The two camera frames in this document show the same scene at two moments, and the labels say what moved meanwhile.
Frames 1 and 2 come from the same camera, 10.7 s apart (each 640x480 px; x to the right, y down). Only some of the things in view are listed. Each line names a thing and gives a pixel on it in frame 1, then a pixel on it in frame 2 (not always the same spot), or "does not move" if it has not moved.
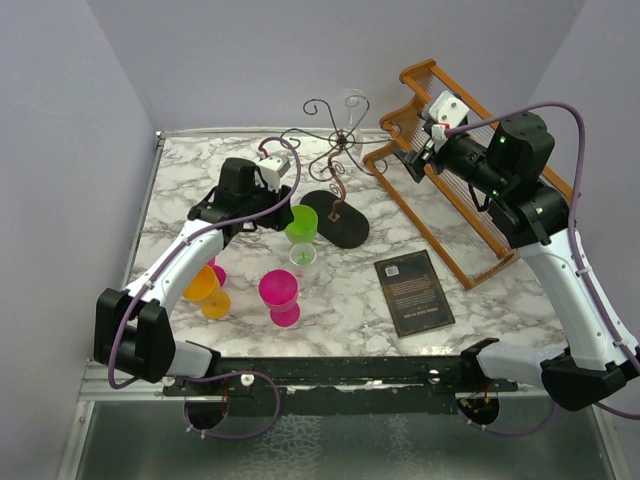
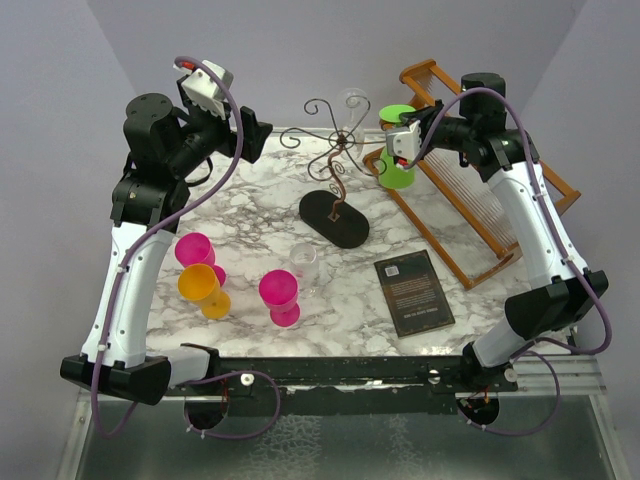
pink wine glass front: [278, 288] does not move
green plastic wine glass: [304, 228] to [390, 176]
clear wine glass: [303, 259] does not move
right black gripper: [428, 154] to [425, 115]
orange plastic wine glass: [205, 289] does not move
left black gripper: [279, 219] to [253, 133]
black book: [415, 297] does not move
